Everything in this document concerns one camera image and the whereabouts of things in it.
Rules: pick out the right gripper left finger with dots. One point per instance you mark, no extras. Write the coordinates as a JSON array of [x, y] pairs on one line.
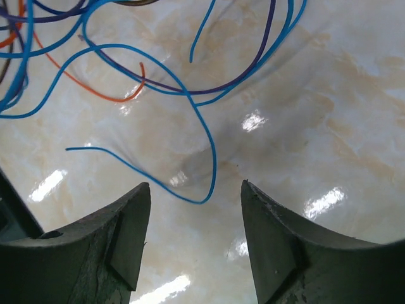
[[93, 260]]

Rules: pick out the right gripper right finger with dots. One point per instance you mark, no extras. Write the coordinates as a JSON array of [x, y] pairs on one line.
[[294, 260]]

